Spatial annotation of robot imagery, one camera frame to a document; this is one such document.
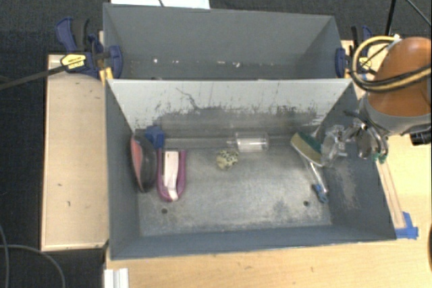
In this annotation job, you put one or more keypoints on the black cylinder on white bracket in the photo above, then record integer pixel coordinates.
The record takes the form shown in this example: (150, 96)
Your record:
(421, 137)

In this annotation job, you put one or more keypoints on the purple and white stapler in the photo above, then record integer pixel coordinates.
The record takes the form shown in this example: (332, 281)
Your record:
(172, 175)

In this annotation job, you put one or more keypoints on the spotted yellow ball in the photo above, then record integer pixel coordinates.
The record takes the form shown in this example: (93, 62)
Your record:
(227, 159)

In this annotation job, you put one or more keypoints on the clear plastic bottle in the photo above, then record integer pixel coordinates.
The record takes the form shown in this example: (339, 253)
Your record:
(251, 142)

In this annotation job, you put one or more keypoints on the red and black oval thing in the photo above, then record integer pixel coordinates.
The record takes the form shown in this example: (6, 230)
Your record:
(141, 162)

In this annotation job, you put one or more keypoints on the yellow and green sponge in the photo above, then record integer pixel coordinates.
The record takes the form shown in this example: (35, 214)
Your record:
(305, 145)

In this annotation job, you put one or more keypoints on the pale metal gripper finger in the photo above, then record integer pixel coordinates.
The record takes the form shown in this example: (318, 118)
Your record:
(339, 134)
(332, 155)

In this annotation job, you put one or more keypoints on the grey metal bin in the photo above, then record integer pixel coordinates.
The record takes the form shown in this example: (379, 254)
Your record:
(236, 199)

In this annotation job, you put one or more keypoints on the pale wood flat board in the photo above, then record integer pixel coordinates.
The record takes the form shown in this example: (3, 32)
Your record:
(74, 162)

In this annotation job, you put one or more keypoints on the metal tool with blue tip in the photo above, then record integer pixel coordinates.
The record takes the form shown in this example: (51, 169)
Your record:
(319, 182)

